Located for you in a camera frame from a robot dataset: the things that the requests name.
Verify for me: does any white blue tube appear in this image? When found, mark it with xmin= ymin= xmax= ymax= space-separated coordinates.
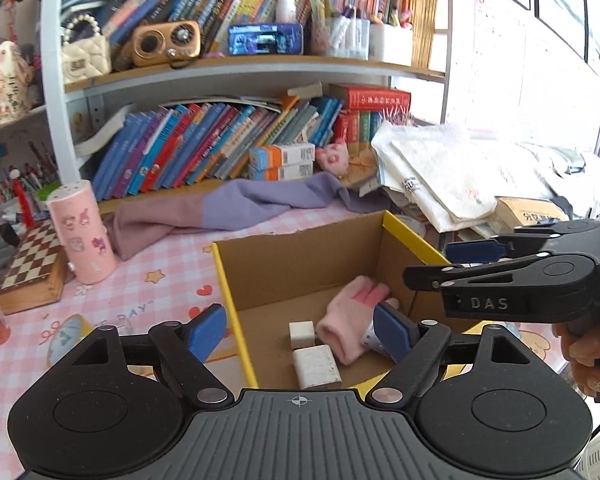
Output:
xmin=361 ymin=322 xmax=387 ymax=356

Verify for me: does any white power adapter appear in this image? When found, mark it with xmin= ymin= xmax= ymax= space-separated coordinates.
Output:
xmin=292 ymin=344 xmax=341 ymax=390

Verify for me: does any white charger block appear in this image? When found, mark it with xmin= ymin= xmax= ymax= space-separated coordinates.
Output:
xmin=288 ymin=321 xmax=315 ymax=350

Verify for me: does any yellow cardboard box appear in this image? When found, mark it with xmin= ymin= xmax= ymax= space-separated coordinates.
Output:
xmin=210 ymin=209 xmax=487 ymax=391

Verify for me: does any person right hand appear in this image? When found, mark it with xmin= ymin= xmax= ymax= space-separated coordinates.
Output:
xmin=552 ymin=324 xmax=600 ymax=396

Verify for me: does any stack of old books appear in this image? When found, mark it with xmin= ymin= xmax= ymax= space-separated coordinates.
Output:
xmin=486 ymin=197 xmax=569 ymax=234

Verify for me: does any pink checked tablecloth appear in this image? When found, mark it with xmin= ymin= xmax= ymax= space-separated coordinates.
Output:
xmin=0 ymin=194 xmax=566 ymax=480

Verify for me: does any white tote bags pile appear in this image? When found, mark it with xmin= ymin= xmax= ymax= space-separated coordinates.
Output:
xmin=370 ymin=122 xmax=600 ymax=232

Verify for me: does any pink purple cloth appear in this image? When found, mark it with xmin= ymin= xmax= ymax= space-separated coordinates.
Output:
xmin=105 ymin=172 xmax=389 ymax=260

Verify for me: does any wooden chess board box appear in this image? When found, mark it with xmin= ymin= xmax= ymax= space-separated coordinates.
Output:
xmin=0 ymin=219 xmax=68 ymax=315

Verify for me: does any pink pig plush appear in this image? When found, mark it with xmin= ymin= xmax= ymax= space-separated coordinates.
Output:
xmin=315 ymin=139 xmax=350 ymax=178

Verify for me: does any pink sticker cylinder humidifier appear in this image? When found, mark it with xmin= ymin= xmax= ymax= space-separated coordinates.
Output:
xmin=46 ymin=180 xmax=116 ymax=285

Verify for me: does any orange white medicine box lower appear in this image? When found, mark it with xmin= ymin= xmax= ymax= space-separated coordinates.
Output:
xmin=249 ymin=162 xmax=314 ymax=181

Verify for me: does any orange white medicine box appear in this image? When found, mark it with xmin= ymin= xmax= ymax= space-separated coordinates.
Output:
xmin=249 ymin=143 xmax=315 ymax=170
xmin=249 ymin=162 xmax=314 ymax=181

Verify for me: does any red dictionary book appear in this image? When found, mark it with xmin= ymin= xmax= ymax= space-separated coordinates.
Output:
xmin=327 ymin=84 xmax=412 ymax=112

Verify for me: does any row of colourful books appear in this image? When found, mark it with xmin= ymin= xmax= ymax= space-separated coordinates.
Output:
xmin=92 ymin=96 xmax=342 ymax=202

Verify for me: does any white green lid jar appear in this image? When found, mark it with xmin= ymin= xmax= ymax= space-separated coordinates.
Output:
xmin=34 ymin=181 xmax=61 ymax=210

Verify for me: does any orange white medicine box upper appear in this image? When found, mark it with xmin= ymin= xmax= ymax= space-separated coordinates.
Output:
xmin=249 ymin=143 xmax=315 ymax=170

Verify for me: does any red tassel ornament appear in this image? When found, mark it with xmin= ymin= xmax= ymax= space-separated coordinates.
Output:
xmin=9 ymin=168 xmax=35 ymax=230

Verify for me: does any white pen holder box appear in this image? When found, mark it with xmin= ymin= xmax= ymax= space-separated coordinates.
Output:
xmin=323 ymin=15 xmax=370 ymax=61

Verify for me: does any white shelf unit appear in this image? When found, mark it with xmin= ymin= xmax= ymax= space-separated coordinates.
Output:
xmin=0 ymin=0 xmax=446 ymax=195

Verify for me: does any wooden retro radio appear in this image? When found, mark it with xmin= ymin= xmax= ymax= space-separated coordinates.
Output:
xmin=132 ymin=21 xmax=201 ymax=67

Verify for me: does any blue phone screen box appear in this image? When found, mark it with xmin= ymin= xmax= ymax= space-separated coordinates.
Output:
xmin=227 ymin=23 xmax=304 ymax=56

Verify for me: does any white quilted pearl handbag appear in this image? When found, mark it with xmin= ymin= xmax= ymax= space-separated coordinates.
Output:
xmin=61 ymin=14 xmax=111 ymax=84

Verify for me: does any white rabbit figurine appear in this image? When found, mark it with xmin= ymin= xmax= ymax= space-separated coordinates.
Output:
xmin=0 ymin=41 xmax=33 ymax=126

